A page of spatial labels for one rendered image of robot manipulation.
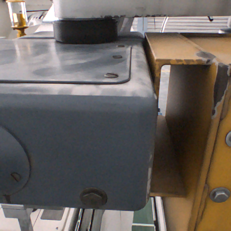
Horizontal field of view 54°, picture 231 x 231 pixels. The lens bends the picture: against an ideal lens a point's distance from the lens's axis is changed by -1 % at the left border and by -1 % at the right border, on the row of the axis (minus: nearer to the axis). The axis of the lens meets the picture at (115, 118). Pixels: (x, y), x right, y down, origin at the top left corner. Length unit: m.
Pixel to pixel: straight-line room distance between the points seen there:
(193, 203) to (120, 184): 0.12
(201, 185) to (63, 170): 0.14
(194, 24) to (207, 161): 7.90
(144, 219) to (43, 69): 1.18
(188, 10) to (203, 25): 7.79
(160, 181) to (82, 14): 0.23
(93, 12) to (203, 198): 0.25
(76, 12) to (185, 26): 7.77
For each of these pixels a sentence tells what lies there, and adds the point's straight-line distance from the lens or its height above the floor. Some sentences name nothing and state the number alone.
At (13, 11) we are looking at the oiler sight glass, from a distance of 0.43.
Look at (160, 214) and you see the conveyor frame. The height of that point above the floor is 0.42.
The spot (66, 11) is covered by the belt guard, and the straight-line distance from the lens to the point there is 0.31.
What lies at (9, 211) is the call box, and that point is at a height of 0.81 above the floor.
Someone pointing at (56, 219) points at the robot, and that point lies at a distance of 1.50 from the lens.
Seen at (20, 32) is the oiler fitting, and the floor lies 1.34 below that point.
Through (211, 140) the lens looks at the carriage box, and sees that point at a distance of 0.22.
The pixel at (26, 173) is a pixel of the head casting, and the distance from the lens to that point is 0.18.
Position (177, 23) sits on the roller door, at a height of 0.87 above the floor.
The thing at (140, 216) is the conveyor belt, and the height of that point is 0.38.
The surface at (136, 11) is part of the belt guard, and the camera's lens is 0.33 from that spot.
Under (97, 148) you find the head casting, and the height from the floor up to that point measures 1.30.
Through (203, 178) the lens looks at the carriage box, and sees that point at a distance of 0.25.
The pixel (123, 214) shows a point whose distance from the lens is 0.79.
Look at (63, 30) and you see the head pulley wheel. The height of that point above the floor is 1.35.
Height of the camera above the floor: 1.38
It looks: 26 degrees down
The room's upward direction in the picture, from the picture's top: straight up
